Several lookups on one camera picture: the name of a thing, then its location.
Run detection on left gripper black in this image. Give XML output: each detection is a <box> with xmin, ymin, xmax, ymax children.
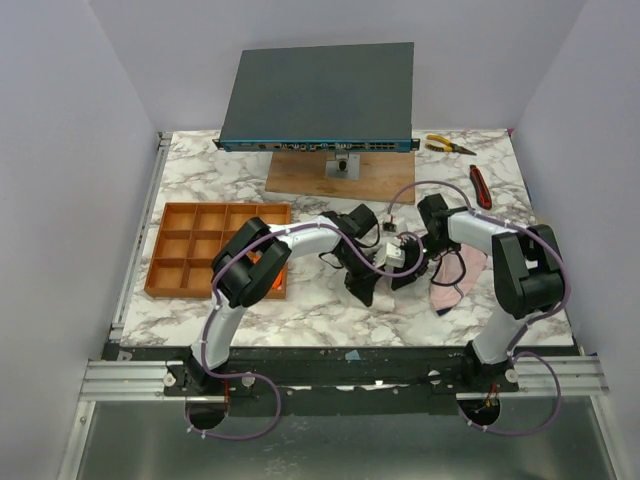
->
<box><xmin>332</xmin><ymin>245</ymin><xmax>384</xmax><ymax>307</ymax></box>

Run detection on pink navy-trimmed underwear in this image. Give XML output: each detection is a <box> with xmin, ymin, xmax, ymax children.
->
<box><xmin>429</xmin><ymin>245</ymin><xmax>487</xmax><ymax>316</ymax></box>

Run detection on brown compartment tray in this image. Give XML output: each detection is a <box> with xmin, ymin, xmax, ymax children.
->
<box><xmin>144</xmin><ymin>202</ymin><xmax>291</xmax><ymax>299</ymax></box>

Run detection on white pink-trimmed underwear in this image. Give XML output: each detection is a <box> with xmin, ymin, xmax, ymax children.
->
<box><xmin>371</xmin><ymin>278</ymin><xmax>395</xmax><ymax>312</ymax></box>

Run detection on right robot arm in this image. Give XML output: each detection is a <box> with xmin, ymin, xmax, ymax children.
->
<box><xmin>391</xmin><ymin>194</ymin><xmax>570</xmax><ymax>392</ymax></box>

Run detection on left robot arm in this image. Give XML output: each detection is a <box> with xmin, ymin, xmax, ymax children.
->
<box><xmin>185</xmin><ymin>205</ymin><xmax>387</xmax><ymax>395</ymax></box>

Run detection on orange rolled cloth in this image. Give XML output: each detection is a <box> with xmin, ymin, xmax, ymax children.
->
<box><xmin>249</xmin><ymin>252</ymin><xmax>285</xmax><ymax>291</ymax></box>

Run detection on wooden base board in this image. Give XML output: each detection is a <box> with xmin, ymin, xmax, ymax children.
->
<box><xmin>265</xmin><ymin>152</ymin><xmax>416</xmax><ymax>204</ymax></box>

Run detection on red black utility knife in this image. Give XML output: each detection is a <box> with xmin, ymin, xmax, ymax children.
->
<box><xmin>469</xmin><ymin>164</ymin><xmax>493</xmax><ymax>211</ymax></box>

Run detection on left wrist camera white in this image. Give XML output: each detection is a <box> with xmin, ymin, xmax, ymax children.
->
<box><xmin>374</xmin><ymin>238</ymin><xmax>405</xmax><ymax>271</ymax></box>

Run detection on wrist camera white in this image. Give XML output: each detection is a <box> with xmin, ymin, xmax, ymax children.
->
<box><xmin>382</xmin><ymin>215</ymin><xmax>397</xmax><ymax>232</ymax></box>
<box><xmin>374</xmin><ymin>238</ymin><xmax>405</xmax><ymax>271</ymax></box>

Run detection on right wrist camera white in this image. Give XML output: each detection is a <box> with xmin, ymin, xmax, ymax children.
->
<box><xmin>382</xmin><ymin>215</ymin><xmax>397</xmax><ymax>232</ymax></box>

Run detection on black mounting rail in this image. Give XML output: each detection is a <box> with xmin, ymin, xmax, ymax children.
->
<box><xmin>164</xmin><ymin>347</ymin><xmax>518</xmax><ymax>416</ymax></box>

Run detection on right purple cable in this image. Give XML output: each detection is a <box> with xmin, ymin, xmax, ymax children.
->
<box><xmin>387</xmin><ymin>180</ymin><xmax>574</xmax><ymax>361</ymax></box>

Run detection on grey metal stand bracket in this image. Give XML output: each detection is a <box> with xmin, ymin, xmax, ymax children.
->
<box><xmin>325</xmin><ymin>153</ymin><xmax>360</xmax><ymax>180</ymax></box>

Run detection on yellow handled pliers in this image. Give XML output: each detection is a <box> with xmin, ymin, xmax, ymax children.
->
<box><xmin>425</xmin><ymin>134</ymin><xmax>476</xmax><ymax>156</ymax></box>

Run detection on network switch grey blue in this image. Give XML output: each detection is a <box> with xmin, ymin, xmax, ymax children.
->
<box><xmin>214</xmin><ymin>42</ymin><xmax>420</xmax><ymax>153</ymax></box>

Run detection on aluminium frame rail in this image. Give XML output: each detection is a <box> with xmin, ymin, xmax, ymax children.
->
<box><xmin>79</xmin><ymin>132</ymin><xmax>172</xmax><ymax>402</ymax></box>

